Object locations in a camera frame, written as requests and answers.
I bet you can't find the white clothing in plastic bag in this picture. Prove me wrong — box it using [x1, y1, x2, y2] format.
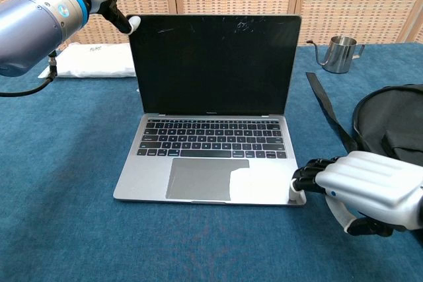
[38, 42, 137, 79]

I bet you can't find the silver laptop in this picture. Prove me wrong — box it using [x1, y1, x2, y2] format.
[112, 14, 307, 207]

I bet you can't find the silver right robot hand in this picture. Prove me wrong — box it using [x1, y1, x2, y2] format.
[289, 151, 423, 237]

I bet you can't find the black backpack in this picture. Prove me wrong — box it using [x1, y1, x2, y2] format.
[305, 71, 423, 170]

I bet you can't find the steel gooseneck pitcher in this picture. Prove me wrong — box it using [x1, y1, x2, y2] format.
[305, 36, 366, 74]

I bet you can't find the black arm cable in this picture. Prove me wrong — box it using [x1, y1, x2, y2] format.
[0, 49, 59, 98]

